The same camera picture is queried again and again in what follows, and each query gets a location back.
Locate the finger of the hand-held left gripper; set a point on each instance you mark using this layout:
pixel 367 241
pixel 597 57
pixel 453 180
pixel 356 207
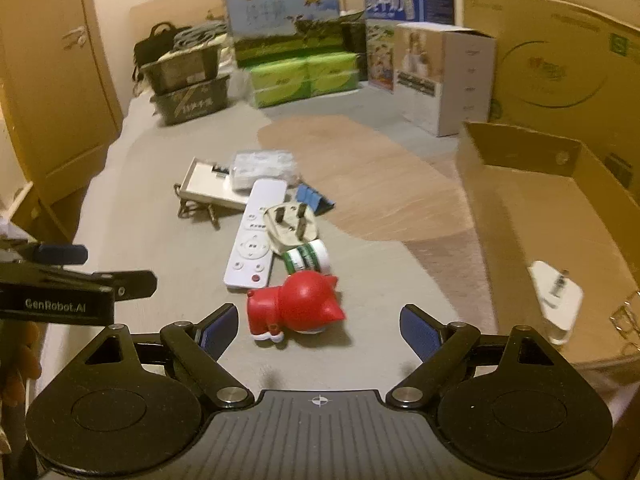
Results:
pixel 65 253
pixel 131 284

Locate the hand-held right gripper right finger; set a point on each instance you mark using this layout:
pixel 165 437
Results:
pixel 419 331

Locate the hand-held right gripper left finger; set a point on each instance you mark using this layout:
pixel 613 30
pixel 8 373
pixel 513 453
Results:
pixel 222 331

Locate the red toy figure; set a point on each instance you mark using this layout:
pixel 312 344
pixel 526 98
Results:
pixel 295 305

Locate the white remote control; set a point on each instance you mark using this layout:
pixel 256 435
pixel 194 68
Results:
pixel 255 245

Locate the green and white small bottle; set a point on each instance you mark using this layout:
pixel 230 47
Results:
pixel 310 256

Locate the white power plug adapter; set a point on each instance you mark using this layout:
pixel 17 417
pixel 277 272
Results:
pixel 287 227

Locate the white plastic panel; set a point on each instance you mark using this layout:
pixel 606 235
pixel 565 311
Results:
pixel 207 182

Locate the shallow cardboard box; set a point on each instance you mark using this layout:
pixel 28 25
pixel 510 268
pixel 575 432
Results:
pixel 530 220

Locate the person's left hand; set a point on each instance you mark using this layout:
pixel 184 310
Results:
pixel 17 360

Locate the white charger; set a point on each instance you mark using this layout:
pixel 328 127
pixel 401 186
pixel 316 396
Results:
pixel 557 300

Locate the wooden door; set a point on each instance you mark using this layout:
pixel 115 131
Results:
pixel 55 100

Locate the blue binder clip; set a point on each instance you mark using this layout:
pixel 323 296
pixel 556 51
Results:
pixel 312 197

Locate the white plastic packet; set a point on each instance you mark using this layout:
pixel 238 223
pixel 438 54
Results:
pixel 262 167

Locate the black bag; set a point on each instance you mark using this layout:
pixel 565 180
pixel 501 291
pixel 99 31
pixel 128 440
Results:
pixel 150 45

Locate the green tissue pack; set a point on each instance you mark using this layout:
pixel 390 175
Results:
pixel 332 63
pixel 277 71
pixel 335 84
pixel 282 94

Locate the grey folded cloth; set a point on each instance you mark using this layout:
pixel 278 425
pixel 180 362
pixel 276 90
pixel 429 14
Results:
pixel 200 35

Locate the white product box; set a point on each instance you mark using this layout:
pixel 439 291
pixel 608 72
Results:
pixel 450 75

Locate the large printed cardboard box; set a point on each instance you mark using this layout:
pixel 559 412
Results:
pixel 550 60

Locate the dark green carton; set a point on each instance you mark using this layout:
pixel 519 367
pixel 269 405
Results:
pixel 354 32

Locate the light blue milk carton box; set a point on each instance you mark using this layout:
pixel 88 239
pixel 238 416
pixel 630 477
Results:
pixel 280 15

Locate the dark blue milk carton box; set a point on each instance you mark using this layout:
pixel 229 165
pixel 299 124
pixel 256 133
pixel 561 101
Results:
pixel 400 10

